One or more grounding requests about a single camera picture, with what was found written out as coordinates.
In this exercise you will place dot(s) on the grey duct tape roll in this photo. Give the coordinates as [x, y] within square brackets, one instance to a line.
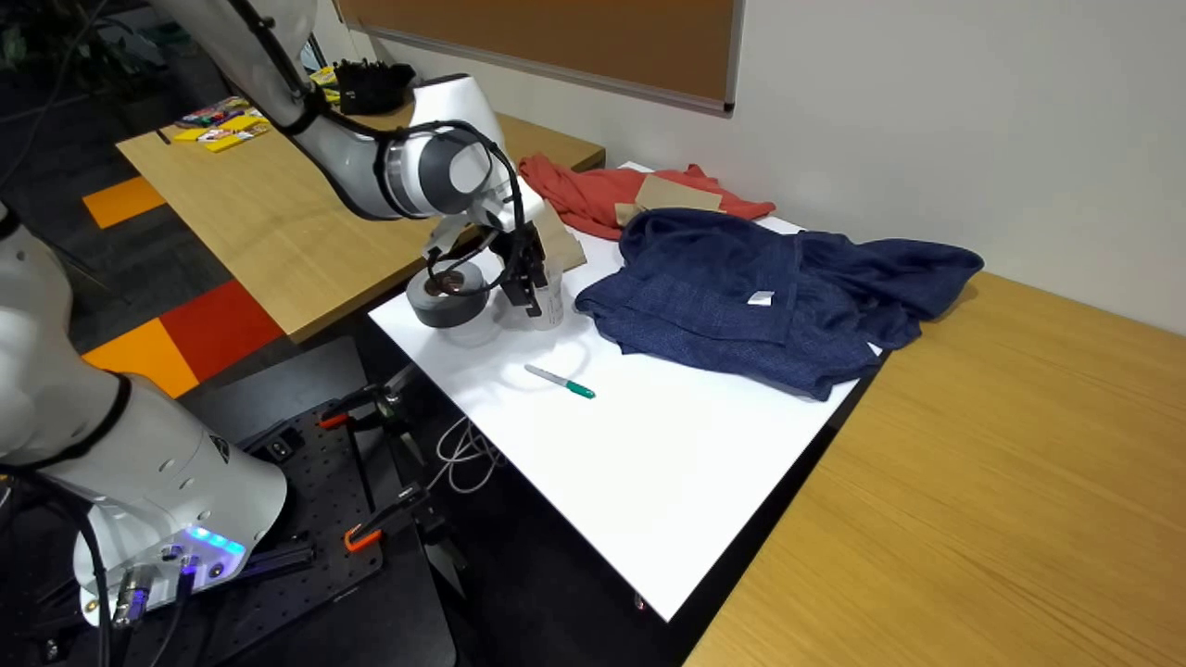
[429, 311]

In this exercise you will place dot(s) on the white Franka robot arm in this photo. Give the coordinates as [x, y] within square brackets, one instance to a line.
[149, 458]

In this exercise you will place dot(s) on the navy blue cloth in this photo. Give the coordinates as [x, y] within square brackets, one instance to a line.
[743, 299]

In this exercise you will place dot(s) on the orange-red cloth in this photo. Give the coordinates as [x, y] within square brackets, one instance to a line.
[578, 197]

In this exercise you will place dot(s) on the white table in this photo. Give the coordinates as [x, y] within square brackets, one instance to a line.
[654, 482]

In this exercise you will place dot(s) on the small brown paper bag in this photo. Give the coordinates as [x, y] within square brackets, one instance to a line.
[672, 197]

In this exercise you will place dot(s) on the large brown paper bag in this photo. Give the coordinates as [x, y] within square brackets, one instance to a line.
[561, 243]

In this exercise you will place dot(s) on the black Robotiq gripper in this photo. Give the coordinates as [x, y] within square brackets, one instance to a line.
[520, 243]

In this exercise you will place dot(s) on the yellow wooden table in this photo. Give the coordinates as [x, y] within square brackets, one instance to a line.
[987, 496]

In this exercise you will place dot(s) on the grey pen with green cap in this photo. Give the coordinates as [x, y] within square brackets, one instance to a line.
[556, 379]

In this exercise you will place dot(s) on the framed cork board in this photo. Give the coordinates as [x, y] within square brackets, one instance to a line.
[556, 43]

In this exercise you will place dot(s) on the yellow packets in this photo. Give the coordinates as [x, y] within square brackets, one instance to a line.
[228, 125]

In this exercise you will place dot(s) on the light wooden desk board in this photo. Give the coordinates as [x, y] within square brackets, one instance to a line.
[272, 223]

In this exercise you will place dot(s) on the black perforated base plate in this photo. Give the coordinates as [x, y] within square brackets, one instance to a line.
[308, 579]

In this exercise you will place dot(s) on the black camera device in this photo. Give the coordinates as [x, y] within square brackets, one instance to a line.
[376, 88]

